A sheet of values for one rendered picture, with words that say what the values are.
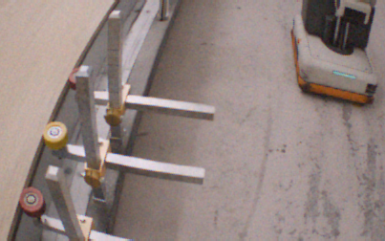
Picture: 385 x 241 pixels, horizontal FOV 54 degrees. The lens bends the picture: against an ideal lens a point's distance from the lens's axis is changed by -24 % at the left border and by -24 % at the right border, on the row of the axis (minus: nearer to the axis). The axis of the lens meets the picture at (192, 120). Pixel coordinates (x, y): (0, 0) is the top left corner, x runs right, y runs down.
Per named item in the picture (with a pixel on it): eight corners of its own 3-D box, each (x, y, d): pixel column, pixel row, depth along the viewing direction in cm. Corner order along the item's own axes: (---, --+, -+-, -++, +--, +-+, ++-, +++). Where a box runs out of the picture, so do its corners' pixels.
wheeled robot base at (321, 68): (288, 35, 322) (292, 10, 305) (356, 54, 319) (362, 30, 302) (296, 92, 274) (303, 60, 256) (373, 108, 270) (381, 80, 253)
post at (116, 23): (123, 138, 148) (123, 9, 115) (121, 145, 145) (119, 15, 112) (114, 136, 148) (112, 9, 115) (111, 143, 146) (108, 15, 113)
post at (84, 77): (108, 198, 130) (93, 64, 97) (106, 207, 128) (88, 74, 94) (97, 195, 130) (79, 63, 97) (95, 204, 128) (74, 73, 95)
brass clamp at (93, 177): (113, 153, 127) (112, 141, 123) (103, 189, 117) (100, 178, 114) (93, 149, 127) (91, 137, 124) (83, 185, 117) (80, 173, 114)
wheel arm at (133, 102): (213, 116, 142) (215, 104, 139) (212, 123, 140) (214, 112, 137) (77, 98, 145) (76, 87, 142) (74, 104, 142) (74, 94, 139)
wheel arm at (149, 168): (203, 177, 123) (205, 166, 120) (202, 187, 121) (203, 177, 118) (55, 149, 125) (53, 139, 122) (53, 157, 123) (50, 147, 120)
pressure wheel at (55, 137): (46, 164, 123) (38, 136, 115) (54, 145, 128) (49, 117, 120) (66, 171, 122) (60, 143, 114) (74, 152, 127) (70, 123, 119)
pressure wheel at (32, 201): (31, 232, 103) (19, 209, 95) (28, 210, 109) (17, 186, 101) (54, 232, 105) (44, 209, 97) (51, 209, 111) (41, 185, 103)
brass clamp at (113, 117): (132, 98, 146) (132, 84, 143) (121, 128, 136) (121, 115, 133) (114, 95, 146) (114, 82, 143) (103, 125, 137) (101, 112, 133)
